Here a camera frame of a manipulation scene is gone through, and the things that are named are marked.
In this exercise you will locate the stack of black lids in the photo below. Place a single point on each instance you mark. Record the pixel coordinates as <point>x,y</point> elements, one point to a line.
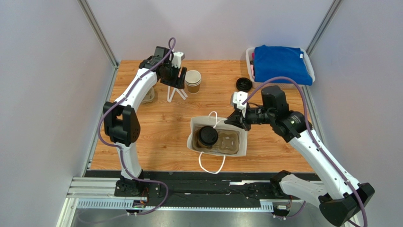
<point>244,84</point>

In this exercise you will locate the single paper coffee cup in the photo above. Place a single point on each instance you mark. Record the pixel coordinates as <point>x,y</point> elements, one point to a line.
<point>201,144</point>

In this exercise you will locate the white plastic basket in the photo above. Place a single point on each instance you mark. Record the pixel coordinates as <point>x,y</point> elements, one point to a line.
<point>249,55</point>

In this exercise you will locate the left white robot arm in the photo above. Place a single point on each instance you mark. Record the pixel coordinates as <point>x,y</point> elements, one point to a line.
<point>120,119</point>

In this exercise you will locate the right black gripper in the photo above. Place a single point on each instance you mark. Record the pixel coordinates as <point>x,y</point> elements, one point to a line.
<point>250,117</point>

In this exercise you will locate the white wrapped straw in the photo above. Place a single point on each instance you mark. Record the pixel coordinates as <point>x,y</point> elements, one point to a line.
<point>170,93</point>
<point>182,94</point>

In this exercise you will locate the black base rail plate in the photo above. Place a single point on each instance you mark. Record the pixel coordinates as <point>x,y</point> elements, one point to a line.
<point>200,189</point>

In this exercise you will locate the stack of paper cups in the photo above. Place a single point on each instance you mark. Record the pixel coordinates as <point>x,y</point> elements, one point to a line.
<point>193,81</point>

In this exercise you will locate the black plastic cup lid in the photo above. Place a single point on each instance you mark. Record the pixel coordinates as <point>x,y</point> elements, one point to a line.
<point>207,136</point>

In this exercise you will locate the blue folded towel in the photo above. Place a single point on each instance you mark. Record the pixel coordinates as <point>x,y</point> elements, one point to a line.
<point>281,61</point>

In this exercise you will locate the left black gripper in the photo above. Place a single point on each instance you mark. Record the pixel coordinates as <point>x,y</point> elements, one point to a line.
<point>178,82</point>

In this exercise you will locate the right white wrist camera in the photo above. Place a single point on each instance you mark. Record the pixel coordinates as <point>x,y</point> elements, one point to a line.
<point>239,102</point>

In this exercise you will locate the brown paper bag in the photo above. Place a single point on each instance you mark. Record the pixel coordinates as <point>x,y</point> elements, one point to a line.
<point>218,123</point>

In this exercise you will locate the cardboard cup carrier tray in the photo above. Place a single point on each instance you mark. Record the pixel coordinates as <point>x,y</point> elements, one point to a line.
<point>149,97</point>

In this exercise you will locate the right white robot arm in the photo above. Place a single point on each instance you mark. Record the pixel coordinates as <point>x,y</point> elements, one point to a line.
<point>342,196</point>

